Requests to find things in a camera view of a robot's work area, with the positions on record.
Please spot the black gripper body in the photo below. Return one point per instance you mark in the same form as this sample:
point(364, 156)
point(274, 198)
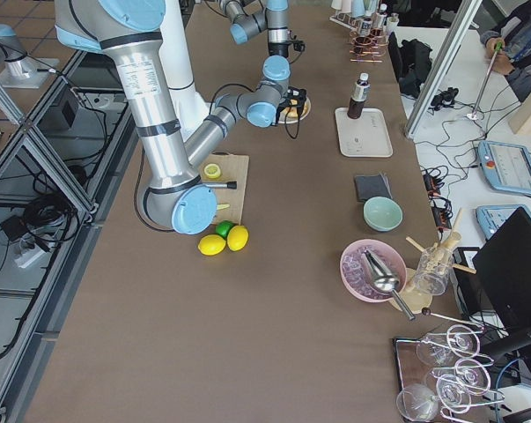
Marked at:
point(297, 99)
point(277, 48)

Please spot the white round plate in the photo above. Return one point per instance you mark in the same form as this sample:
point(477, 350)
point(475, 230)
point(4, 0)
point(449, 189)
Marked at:
point(282, 119)

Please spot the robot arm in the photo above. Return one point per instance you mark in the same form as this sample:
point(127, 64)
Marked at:
point(273, 18)
point(146, 40)

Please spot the braided glazed donut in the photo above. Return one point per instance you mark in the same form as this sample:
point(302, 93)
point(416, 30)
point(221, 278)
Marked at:
point(296, 110)

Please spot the dark tea bottle on tray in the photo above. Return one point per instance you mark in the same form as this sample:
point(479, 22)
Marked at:
point(359, 96)

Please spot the cream rabbit tray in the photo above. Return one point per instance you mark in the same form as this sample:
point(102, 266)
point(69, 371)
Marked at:
point(365, 137)

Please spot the wine glass rack tray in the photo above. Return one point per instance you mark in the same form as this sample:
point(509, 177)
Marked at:
point(443, 376)

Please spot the bamboo cutting board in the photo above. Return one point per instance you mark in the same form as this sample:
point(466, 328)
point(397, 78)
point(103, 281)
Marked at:
point(234, 168)

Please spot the steel muddler black tip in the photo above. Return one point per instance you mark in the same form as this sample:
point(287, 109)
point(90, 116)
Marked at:
point(221, 185)

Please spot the halved lemon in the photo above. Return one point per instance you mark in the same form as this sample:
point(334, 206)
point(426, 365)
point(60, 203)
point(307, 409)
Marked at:
point(212, 171)

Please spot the grey folded cloth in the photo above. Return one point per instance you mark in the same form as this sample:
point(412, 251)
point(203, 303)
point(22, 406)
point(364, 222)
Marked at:
point(369, 186)

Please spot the mint green bowl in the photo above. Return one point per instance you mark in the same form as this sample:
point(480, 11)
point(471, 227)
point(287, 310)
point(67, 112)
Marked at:
point(382, 214)

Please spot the green lime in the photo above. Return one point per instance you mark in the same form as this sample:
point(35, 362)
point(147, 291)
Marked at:
point(223, 228)

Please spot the yellow lemon upper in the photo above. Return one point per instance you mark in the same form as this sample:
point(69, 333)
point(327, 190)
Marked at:
point(237, 238)

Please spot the yellow lemon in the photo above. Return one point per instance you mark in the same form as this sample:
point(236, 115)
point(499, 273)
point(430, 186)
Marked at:
point(211, 244)
point(237, 238)

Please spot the yellow lemon lower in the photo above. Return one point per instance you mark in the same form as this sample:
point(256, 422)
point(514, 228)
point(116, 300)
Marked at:
point(211, 244)

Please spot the pink bowl with ice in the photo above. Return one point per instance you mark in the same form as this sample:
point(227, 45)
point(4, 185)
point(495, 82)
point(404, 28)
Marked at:
point(354, 273)

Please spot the steel ice scoop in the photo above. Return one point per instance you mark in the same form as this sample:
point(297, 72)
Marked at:
point(385, 281)

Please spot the clear glass mug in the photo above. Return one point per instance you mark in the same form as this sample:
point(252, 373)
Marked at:
point(433, 270)

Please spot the blue teach pendant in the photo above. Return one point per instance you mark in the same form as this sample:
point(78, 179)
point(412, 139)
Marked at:
point(506, 167)
point(491, 217)

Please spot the person in blue jacket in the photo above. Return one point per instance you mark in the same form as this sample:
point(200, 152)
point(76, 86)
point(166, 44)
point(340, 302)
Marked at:
point(513, 61)

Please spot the wooden cup stand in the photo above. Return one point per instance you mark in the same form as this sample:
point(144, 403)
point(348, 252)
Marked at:
point(449, 243)

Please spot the black monitor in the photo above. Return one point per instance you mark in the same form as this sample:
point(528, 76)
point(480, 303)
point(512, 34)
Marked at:
point(503, 267)

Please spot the copper wire bottle rack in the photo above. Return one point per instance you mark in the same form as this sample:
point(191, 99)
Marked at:
point(371, 49)

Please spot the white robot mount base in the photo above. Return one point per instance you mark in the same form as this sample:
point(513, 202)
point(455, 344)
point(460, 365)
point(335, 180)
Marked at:
point(189, 106)

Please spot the aluminium frame post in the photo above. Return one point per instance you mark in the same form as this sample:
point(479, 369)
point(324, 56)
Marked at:
point(441, 64)

